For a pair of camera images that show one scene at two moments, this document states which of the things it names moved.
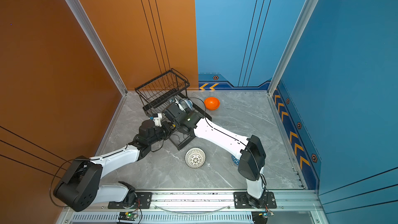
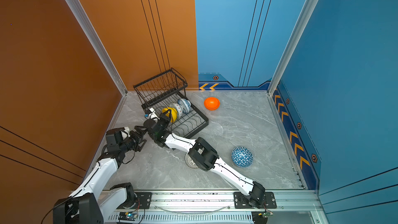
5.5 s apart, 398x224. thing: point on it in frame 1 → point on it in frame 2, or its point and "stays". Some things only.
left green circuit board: (127, 216) stays
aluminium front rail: (221, 206) stays
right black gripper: (189, 112) → (163, 119)
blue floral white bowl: (187, 103) stays
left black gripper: (166, 126) → (137, 138)
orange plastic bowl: (211, 103) stays
